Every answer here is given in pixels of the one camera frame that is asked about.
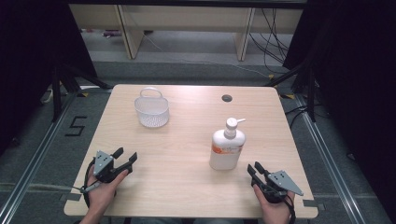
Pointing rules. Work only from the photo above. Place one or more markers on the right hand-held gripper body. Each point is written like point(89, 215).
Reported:
point(280, 183)

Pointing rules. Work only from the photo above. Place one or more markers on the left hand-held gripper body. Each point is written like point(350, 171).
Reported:
point(102, 165)

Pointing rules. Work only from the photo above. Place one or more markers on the white pump bottle orange label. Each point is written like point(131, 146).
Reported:
point(226, 149)

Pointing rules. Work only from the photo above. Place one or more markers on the white plastic basket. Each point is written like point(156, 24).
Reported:
point(152, 109)

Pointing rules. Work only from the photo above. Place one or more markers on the person's right hand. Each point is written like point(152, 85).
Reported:
point(274, 211)

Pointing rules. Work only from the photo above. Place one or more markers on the person's left hand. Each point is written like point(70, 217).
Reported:
point(102, 194)

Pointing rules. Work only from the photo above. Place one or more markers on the black metal stand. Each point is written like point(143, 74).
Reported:
point(57, 93)
point(309, 90)

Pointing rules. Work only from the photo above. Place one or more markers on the pink and purple item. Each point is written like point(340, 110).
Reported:
point(111, 33)

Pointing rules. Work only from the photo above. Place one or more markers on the dark curtain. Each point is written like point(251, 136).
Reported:
point(34, 56)
point(358, 77)

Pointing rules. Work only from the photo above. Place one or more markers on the metal floor rail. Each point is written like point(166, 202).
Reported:
point(34, 155)
point(330, 168)

